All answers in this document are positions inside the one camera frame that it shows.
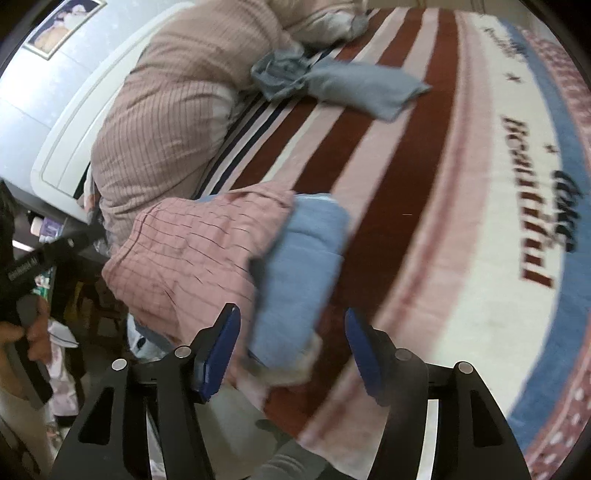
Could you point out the light blue cloth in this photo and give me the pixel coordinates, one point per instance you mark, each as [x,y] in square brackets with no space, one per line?
[364,87]
[300,277]

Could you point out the person's beige trousers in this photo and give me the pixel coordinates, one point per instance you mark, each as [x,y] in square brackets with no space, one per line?
[21,424]

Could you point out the person's left hand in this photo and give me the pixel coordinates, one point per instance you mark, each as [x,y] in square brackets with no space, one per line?
[34,330]

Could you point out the cluttered bedside shelf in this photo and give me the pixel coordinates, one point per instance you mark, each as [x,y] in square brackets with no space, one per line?
[60,240]

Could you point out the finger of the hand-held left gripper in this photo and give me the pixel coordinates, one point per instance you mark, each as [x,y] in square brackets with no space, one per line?
[83,237]

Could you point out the grey blue garment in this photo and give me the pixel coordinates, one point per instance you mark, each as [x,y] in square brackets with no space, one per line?
[279,71]

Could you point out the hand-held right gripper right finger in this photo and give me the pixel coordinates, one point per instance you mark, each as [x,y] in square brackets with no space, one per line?
[364,360]

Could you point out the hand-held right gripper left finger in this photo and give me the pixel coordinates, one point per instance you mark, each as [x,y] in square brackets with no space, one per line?
[221,355]

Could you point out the striped printed blanket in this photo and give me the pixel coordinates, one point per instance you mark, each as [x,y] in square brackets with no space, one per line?
[438,207]

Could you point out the grey ribbed cloth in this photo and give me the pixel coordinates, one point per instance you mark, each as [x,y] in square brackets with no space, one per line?
[291,461]

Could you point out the white headboard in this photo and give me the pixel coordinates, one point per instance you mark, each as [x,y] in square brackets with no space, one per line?
[74,138]

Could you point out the framed wall picture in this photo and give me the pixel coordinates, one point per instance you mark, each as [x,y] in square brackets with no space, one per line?
[62,25]

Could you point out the pink checked pants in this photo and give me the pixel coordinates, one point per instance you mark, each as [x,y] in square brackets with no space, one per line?
[194,249]

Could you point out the white grey duvet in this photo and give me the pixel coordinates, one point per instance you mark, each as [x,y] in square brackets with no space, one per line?
[328,21]

